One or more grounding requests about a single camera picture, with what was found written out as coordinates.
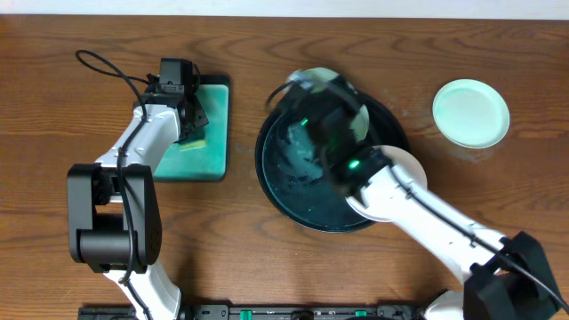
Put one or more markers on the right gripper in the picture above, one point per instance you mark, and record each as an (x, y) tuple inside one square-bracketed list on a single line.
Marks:
[(340, 92)]

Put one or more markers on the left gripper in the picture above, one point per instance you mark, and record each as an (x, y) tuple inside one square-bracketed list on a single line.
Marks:
[(196, 118)]

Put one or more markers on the yellow green sponge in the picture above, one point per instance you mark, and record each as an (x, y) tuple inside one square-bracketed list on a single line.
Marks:
[(188, 144)]

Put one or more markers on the green plate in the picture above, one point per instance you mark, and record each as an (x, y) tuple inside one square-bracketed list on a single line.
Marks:
[(471, 113), (320, 74)]

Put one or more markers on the white plate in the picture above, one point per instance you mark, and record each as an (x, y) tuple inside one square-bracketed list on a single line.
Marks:
[(411, 164)]

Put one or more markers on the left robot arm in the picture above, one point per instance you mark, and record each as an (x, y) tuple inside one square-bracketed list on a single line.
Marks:
[(114, 224)]

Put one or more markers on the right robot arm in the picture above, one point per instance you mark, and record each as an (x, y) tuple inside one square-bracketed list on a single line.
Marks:
[(502, 277)]

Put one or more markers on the rectangular tray with soapy water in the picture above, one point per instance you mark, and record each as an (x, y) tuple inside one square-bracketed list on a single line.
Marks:
[(210, 162)]

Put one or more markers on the round dark tray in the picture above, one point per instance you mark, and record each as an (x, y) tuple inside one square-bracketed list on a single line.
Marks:
[(290, 175)]

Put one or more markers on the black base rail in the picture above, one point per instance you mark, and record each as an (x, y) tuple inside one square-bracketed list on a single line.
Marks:
[(224, 312)]

